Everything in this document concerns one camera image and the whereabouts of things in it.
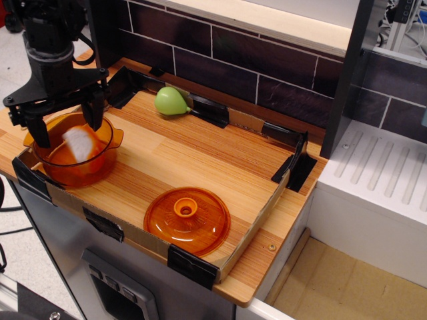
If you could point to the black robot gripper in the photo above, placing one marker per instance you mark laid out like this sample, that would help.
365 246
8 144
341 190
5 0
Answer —
55 84

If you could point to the black vertical post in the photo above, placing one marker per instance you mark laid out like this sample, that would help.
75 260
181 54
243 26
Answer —
362 41

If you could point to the grey toy oven front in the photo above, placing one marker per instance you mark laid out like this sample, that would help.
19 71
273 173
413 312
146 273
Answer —
112 280

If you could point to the salmon sushi toy piece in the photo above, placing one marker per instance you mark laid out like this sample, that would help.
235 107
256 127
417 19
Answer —
82 142

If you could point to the black caster wheel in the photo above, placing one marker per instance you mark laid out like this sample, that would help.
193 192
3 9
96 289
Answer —
12 23

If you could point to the cardboard fence with black tape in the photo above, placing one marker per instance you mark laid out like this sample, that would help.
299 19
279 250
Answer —
263 175

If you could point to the green toy pear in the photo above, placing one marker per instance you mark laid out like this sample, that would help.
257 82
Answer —
169 101

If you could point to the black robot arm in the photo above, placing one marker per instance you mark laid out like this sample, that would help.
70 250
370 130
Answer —
50 25

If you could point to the white toy sink drainboard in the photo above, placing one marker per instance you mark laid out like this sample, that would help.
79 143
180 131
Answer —
370 201

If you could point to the orange transparent plastic pot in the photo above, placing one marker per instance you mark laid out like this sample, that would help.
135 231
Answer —
58 162

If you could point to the orange transparent pot lid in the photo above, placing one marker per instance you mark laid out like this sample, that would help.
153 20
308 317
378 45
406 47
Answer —
192 218

